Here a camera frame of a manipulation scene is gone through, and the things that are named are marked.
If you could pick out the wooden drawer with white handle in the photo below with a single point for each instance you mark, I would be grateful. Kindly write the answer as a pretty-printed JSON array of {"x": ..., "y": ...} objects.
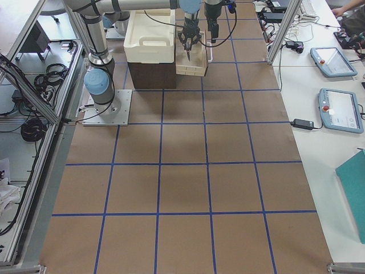
[{"x": 197, "y": 65}]

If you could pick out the teal folder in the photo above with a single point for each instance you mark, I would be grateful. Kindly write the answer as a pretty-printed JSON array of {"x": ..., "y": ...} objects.
[{"x": 351, "y": 174}]

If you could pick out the white plastic tray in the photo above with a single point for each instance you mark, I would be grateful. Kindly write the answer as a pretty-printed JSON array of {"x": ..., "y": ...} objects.
[{"x": 150, "y": 36}]

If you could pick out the grey orange scissors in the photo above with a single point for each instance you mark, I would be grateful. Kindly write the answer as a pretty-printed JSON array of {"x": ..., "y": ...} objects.
[{"x": 187, "y": 47}]

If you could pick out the aluminium frame post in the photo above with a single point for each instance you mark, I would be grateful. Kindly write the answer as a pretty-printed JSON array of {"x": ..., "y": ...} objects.
[{"x": 281, "y": 33}]

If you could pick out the blue teach pendant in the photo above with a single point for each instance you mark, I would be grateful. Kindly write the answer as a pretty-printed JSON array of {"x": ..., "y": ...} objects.
[
  {"x": 339, "y": 110},
  {"x": 332, "y": 62}
]

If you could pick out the black power adapter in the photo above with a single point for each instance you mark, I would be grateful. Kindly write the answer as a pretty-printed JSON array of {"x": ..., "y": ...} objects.
[{"x": 303, "y": 124}]

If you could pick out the far blue teach pendant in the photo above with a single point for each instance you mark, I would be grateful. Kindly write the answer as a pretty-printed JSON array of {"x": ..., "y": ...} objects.
[{"x": 332, "y": 62}]

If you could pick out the aluminium frame rail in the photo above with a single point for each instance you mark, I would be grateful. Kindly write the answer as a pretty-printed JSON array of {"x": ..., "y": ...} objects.
[{"x": 43, "y": 63}]

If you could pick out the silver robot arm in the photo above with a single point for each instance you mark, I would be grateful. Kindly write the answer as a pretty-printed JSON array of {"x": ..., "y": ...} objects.
[
  {"x": 212, "y": 11},
  {"x": 99, "y": 80}
]

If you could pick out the near blue teach pendant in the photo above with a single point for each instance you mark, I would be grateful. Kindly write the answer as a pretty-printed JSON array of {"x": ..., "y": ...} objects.
[{"x": 339, "y": 110}]

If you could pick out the dark wooden drawer cabinet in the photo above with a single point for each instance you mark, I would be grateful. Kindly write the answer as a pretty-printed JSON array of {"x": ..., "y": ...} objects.
[{"x": 148, "y": 76}]

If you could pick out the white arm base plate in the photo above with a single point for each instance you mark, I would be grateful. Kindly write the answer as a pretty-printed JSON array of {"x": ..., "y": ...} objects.
[{"x": 109, "y": 115}]

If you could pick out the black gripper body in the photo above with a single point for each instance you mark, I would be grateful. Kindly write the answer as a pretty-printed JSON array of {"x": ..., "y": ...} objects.
[
  {"x": 213, "y": 11},
  {"x": 190, "y": 27}
]

